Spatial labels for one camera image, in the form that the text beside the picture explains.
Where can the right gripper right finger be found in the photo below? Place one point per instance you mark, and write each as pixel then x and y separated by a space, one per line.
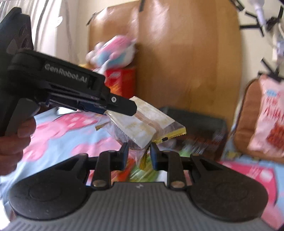
pixel 170 162

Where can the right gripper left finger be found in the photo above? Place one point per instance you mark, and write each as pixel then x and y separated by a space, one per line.
pixel 107 162

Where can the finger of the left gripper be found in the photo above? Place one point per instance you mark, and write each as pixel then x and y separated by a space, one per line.
pixel 121 105

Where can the clear cake snack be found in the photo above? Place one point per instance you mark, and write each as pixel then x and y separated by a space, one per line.
pixel 148 125

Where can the person's left hand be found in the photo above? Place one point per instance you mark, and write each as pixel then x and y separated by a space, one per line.
pixel 12 146

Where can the red gift box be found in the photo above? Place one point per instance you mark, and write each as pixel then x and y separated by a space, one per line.
pixel 121 81

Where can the black sheep print box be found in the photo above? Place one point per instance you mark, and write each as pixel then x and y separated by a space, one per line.
pixel 205 135

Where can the pink blue plush toy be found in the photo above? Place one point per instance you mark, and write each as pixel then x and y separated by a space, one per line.
pixel 118 52

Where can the peppa pig bed sheet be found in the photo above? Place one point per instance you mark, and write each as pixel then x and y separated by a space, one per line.
pixel 59 137

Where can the wooden board headboard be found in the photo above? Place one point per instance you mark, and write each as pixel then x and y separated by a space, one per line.
pixel 189 52

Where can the brown chair cushion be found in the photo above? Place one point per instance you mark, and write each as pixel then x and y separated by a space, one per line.
pixel 246 122

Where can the pink snack bag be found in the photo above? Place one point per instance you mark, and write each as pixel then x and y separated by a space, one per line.
pixel 268 135

